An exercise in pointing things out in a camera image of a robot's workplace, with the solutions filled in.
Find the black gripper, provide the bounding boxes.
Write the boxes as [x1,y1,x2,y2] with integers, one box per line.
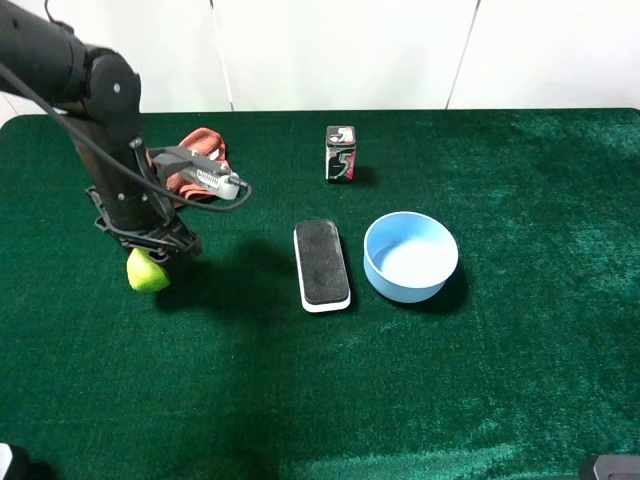
[84,151,202,263]

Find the black cable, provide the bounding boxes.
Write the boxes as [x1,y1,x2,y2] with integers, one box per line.
[0,62,253,212]

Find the black whiteboard eraser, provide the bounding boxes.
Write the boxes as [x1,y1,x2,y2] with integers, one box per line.
[293,219,351,313]

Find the orange folded cloth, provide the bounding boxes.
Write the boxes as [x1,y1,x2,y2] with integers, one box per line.
[166,127,229,201]

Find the green lime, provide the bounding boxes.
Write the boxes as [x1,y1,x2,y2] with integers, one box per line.
[126,248,170,293]

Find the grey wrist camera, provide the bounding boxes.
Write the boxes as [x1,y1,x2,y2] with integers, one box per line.
[149,146,247,200]

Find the black gum box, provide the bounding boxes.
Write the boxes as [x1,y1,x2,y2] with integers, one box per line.
[325,126,356,183]

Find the green table cloth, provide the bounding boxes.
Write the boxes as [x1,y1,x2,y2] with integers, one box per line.
[1,109,639,479]

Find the light blue bowl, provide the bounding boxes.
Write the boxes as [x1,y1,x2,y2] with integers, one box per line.
[363,211,459,304]

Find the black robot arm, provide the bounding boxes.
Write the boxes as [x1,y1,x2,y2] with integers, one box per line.
[1,1,201,263]

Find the grey object bottom right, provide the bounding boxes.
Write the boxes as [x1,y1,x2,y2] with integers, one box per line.
[578,455,640,480]

